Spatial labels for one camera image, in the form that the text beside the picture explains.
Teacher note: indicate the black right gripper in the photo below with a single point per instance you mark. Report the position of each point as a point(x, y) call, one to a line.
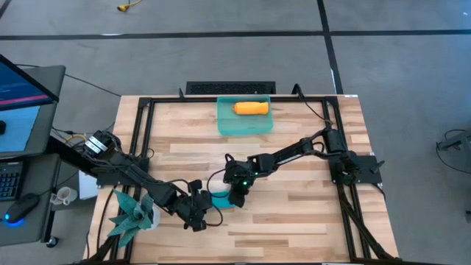
point(238, 195)

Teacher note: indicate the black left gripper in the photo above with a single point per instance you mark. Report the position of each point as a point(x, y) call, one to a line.
point(197, 208)

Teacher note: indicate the teal microfiber towel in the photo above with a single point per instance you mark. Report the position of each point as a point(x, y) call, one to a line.
point(221, 200)

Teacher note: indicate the orange microfiber towel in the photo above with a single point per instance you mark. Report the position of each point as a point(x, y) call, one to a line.
point(250, 108)

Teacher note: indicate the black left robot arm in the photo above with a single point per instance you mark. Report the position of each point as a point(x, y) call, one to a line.
point(147, 180)

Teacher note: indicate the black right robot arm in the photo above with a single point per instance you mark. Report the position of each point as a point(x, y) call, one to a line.
point(287, 156)

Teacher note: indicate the teal translucent plastic basket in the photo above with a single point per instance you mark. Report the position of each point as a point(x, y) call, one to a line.
point(235, 127)

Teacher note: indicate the white plant pot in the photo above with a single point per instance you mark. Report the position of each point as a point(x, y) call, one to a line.
point(156, 217)

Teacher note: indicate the teal artificial plant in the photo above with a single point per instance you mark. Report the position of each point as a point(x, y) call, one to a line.
point(132, 217)

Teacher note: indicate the black perforated mat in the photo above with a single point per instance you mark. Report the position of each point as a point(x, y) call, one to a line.
point(228, 88)

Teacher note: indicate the white box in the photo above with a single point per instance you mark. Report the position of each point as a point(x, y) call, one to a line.
point(87, 187)

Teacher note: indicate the white mug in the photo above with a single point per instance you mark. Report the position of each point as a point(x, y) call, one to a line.
point(66, 195)

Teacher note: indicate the black desk support beam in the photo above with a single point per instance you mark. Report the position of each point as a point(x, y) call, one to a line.
point(66, 152)

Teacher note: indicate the black caster wheel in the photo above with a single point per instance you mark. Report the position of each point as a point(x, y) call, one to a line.
point(52, 241)

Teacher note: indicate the grey desk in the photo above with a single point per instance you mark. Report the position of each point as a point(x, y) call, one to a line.
point(48, 125)

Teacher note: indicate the black computer mouse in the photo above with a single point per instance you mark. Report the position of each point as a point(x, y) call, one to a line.
point(22, 208)

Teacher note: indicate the black keyboard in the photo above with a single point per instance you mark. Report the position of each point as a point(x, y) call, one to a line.
point(9, 182)

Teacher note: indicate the black desktop monitor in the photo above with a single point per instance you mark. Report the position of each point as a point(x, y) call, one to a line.
point(22, 88)

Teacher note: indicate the black metal table frame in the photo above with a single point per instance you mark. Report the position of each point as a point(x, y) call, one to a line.
point(173, 99)

